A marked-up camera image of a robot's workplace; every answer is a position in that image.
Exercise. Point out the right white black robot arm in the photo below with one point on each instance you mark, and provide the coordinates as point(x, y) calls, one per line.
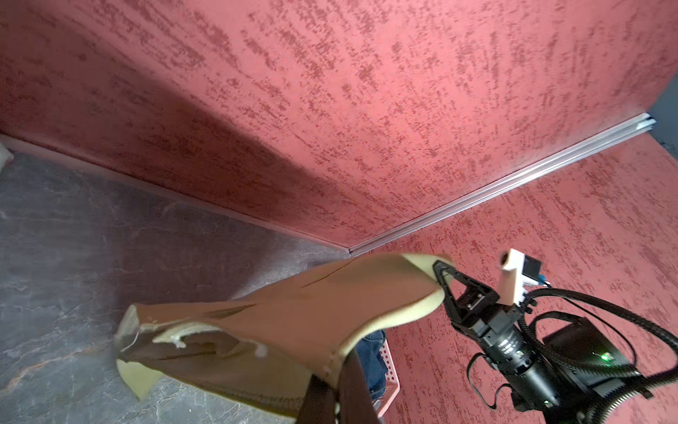
point(559, 364)

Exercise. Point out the olive green skirt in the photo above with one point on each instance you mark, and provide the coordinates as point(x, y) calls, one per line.
point(263, 349)

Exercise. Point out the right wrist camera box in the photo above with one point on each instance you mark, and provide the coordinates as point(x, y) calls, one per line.
point(518, 271)

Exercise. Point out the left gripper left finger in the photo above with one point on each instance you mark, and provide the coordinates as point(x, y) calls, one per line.
point(319, 404)

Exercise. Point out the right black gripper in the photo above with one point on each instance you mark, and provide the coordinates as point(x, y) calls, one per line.
point(534, 385)

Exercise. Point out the dark blue skirt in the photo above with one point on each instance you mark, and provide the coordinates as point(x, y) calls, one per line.
point(374, 367)

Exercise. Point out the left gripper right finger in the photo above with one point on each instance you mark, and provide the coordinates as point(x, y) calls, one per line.
point(354, 399)

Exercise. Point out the pink plastic basket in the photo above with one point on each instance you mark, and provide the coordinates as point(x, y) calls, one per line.
point(392, 387)

